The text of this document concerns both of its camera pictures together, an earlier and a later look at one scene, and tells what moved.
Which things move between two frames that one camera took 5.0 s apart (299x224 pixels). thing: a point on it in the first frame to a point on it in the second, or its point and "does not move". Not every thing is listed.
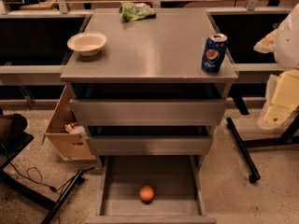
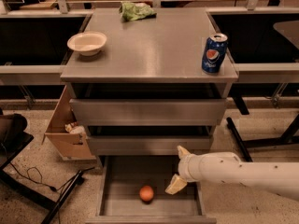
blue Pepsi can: (214, 52) does not move
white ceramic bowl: (88, 44) does not move
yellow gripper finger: (267, 44) to (182, 152)
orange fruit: (146, 193) does not move
